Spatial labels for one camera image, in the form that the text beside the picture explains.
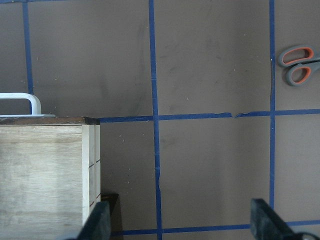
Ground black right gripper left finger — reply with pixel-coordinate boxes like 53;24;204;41
77;201;111;240

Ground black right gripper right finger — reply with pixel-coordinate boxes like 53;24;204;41
250;198;295;240

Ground wooden drawer with white handle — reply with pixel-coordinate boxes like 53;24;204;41
0;93;101;240

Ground grey orange scissors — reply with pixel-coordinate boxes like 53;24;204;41
278;45;320;87

